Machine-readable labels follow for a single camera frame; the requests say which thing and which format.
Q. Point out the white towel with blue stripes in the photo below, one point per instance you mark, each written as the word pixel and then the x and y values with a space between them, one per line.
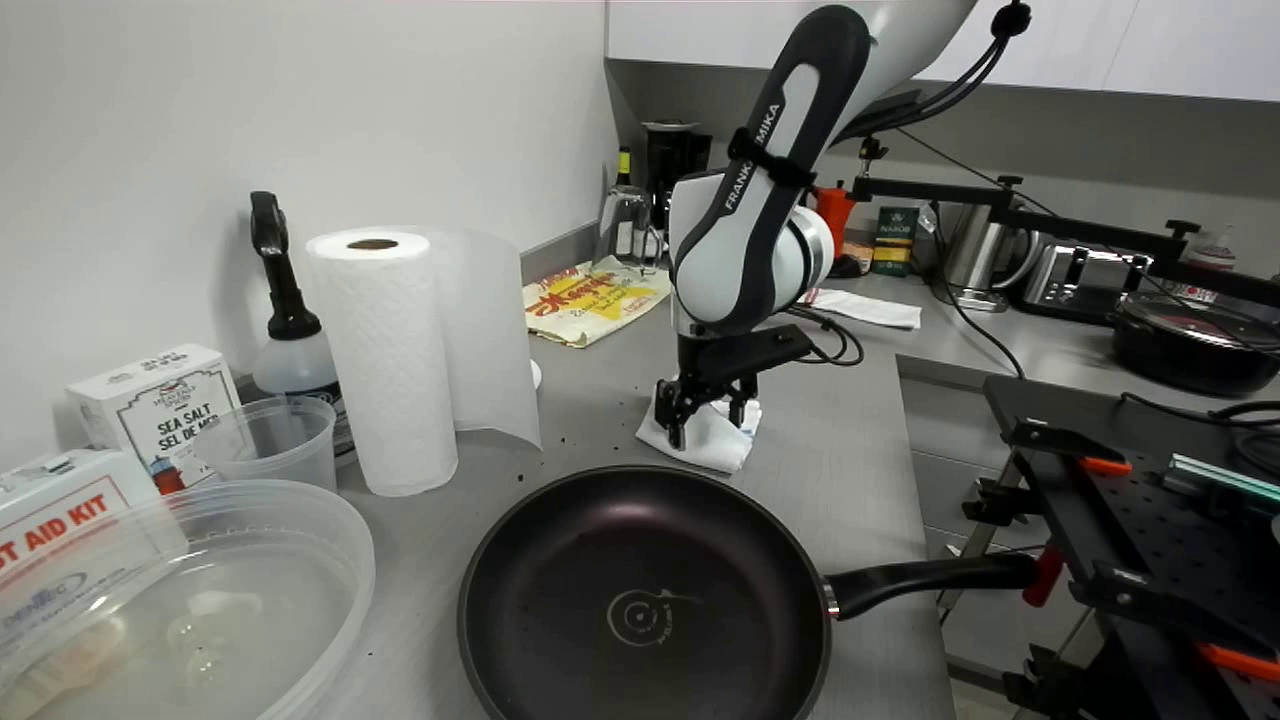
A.
pixel 722 438

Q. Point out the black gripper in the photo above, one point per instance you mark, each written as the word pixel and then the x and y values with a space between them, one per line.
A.
pixel 732 359

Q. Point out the stainless steel toaster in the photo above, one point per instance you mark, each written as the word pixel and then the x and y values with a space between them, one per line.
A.
pixel 1083 278

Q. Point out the large clear plastic bowl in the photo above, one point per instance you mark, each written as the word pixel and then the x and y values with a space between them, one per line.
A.
pixel 264 626

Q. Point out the small clear plastic container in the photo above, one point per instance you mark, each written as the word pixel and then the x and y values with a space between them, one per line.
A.
pixel 288 443

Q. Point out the black round cooking pot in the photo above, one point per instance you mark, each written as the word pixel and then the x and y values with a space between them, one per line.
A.
pixel 1193 340

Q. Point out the yellow and red printed cloth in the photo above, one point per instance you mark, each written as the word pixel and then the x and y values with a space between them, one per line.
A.
pixel 600 302

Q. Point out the small green box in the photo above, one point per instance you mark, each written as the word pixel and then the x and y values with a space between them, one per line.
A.
pixel 898 242

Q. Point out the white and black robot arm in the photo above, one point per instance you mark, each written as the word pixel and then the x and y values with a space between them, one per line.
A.
pixel 747 242

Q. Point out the black coffee maker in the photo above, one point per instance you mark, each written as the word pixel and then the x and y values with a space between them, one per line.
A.
pixel 666 154

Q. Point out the stainless steel kettle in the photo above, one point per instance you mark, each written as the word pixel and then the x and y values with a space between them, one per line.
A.
pixel 983 255

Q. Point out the spray bottle with black nozzle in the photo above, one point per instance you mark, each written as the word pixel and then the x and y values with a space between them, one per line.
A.
pixel 288 317

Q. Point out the folded white cloth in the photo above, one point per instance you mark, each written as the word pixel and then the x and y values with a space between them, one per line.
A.
pixel 875 309

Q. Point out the white paper towel roll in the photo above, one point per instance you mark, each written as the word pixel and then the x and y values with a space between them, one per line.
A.
pixel 384 362

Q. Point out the white first aid kit box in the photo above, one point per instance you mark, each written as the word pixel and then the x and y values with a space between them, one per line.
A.
pixel 66 522

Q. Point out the white sea salt box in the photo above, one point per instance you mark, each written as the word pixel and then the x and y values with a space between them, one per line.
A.
pixel 161 400

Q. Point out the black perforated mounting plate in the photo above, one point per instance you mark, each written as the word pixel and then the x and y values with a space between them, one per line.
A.
pixel 1174 532

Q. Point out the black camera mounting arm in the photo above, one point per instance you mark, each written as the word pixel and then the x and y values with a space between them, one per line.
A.
pixel 1066 229

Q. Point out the white wall cabinet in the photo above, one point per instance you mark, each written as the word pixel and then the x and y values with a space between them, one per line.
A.
pixel 1145 46

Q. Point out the bottle with yellow cap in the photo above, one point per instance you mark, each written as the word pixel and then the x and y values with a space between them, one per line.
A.
pixel 622 212

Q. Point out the red moka pot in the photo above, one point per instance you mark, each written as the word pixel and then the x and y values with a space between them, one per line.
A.
pixel 833 220

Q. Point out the black nonstick frying pan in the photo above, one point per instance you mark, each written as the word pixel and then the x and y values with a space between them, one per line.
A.
pixel 641 602

